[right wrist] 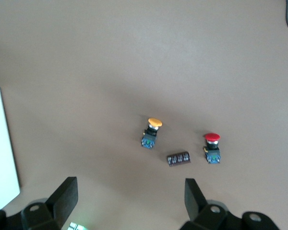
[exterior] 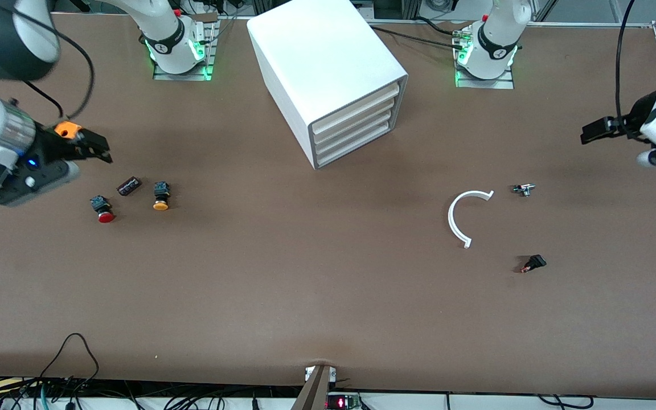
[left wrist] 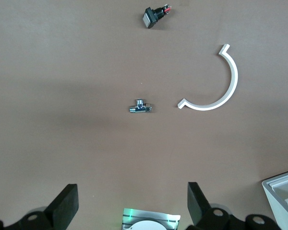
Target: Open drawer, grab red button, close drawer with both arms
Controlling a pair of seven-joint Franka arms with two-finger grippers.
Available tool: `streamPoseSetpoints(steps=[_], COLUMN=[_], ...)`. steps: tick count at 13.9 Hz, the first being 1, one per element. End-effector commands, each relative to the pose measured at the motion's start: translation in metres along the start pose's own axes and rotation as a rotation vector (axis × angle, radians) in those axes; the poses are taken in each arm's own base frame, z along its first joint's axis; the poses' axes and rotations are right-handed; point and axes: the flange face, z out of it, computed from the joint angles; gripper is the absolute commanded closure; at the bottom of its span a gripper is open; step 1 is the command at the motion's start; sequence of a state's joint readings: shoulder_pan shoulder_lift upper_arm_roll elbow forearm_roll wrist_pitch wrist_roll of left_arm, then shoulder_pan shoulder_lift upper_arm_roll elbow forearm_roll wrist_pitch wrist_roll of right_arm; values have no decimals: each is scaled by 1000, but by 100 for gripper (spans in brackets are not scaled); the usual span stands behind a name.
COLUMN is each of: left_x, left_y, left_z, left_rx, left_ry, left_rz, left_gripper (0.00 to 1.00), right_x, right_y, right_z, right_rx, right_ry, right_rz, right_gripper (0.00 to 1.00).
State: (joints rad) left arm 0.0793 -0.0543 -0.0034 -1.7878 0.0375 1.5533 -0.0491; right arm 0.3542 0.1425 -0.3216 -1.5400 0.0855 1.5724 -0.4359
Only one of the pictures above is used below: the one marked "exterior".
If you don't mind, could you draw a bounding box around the red push button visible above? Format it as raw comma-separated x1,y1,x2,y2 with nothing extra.
89,194,116,224

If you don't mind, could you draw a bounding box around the yellow push button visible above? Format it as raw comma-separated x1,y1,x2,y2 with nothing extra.
153,181,171,212

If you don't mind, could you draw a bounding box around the orange block with hole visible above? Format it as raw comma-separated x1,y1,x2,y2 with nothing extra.
54,120,84,141

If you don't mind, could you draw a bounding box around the device with red display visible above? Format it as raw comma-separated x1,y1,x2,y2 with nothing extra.
326,393,363,410

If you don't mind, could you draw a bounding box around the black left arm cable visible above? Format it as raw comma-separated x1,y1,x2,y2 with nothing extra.
614,0,643,138

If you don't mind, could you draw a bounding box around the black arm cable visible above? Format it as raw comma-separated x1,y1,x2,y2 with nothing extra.
614,0,643,138
12,0,97,122

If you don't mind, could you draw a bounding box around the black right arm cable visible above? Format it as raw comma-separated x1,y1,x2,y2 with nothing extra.
12,0,97,122

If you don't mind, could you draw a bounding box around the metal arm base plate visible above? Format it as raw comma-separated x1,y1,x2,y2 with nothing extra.
153,13,219,81
454,26,515,89

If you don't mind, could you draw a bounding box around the white semicircular bracket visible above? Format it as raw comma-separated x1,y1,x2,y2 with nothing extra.
448,190,495,249

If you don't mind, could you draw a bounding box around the black looped cable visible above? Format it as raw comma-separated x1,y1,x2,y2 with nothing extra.
38,333,101,399

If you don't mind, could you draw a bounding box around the black table cable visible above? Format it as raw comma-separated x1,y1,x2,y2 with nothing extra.
416,16,466,36
369,25,466,51

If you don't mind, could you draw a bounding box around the brown camera post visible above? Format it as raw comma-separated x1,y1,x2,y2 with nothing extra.
291,364,338,410

